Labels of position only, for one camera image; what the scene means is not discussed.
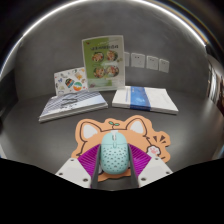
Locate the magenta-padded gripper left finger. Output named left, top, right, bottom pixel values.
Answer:
left=54, top=143, right=102, bottom=190

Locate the orange corgi-shaped mouse pad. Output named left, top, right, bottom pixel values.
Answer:
left=70, top=114, right=172, bottom=183

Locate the grey striped cover book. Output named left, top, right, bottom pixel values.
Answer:
left=38, top=90, right=109, bottom=123

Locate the white sticker sheet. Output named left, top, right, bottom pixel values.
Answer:
left=53, top=66, right=89, bottom=97

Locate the green food poster stand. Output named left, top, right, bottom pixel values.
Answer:
left=81, top=34, right=127, bottom=93

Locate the teal dotted computer mouse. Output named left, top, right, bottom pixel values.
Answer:
left=99, top=130, right=130, bottom=175

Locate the white book with blue stripe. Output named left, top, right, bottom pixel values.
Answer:
left=111, top=85, right=180, bottom=115

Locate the white wall socket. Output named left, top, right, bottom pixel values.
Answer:
left=158, top=58, right=170, bottom=74
left=130, top=52, right=146, bottom=69
left=145, top=55, right=160, bottom=71
left=124, top=51, right=131, bottom=67

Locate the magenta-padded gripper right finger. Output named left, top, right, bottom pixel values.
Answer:
left=127, top=143, right=174, bottom=189

